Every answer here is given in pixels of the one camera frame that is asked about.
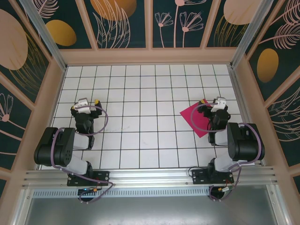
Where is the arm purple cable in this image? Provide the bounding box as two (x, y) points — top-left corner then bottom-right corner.
(190, 102), (263, 203)
(50, 105), (115, 204)

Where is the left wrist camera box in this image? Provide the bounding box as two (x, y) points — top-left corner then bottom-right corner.
(74, 98), (92, 115)

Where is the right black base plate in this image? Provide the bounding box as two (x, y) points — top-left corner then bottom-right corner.
(191, 169), (235, 185)

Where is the slotted grey cable duct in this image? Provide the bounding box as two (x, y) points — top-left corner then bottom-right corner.
(32, 186), (269, 198)

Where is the pink cloth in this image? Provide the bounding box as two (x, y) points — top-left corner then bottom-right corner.
(180, 98), (215, 138)

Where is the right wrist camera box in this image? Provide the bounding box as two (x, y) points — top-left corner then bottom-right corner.
(210, 96), (227, 113)

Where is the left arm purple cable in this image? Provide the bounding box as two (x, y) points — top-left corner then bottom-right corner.
(50, 105), (115, 204)

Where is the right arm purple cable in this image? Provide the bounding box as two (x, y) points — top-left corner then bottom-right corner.
(190, 102), (263, 203)

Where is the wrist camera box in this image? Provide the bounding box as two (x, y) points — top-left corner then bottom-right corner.
(210, 96), (227, 113)
(74, 98), (92, 115)

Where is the aluminium frame post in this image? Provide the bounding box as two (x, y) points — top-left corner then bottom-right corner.
(18, 0), (68, 71)
(230, 0), (282, 70)

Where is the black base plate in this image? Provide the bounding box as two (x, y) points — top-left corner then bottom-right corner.
(67, 170), (111, 187)
(191, 169), (235, 185)

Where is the long aluminium base rail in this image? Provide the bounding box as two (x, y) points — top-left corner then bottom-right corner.
(22, 166), (279, 188)

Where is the grey metal panel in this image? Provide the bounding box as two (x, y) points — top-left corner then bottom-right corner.
(22, 196), (282, 225)

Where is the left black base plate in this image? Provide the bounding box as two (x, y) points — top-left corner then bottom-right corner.
(67, 170), (111, 187)

